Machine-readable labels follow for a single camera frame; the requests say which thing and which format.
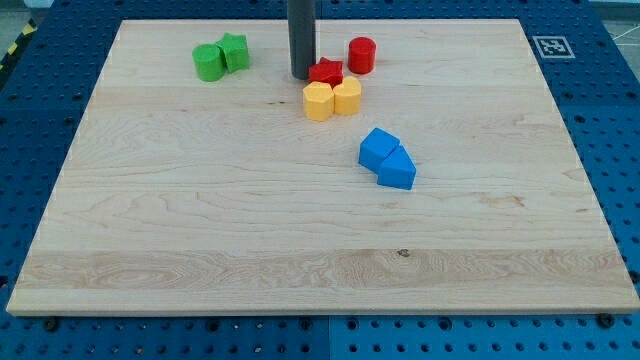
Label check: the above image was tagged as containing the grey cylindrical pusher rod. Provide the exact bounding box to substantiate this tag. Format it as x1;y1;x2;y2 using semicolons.
286;0;316;80

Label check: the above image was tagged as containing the yellow heart block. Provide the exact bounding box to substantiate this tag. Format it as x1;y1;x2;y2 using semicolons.
333;76;362;115

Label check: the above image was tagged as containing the wooden board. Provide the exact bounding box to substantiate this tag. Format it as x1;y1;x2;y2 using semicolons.
7;19;639;316

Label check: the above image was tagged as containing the green star block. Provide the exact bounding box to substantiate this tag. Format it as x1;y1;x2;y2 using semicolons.
215;33;250;73

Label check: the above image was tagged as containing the white fiducial marker tag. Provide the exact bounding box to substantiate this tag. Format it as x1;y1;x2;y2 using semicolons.
532;36;575;59

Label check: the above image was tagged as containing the red cylinder block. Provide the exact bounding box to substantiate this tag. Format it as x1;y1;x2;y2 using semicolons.
348;37;377;75

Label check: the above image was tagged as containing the red star block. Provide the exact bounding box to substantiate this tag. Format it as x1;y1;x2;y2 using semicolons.
308;57;343;87

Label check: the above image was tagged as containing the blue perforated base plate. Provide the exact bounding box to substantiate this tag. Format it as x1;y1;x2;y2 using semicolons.
1;0;639;359

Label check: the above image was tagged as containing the blue cube block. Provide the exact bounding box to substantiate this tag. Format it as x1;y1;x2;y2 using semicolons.
358;128;400;173

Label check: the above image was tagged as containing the blue pentagon block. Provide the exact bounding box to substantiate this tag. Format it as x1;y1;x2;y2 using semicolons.
377;145;416;190

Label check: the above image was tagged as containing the green cylinder block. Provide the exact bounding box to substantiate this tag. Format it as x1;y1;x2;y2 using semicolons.
192;44;225;82

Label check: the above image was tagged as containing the yellow hexagon block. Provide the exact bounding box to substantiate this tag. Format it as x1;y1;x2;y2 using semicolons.
302;82;334;121

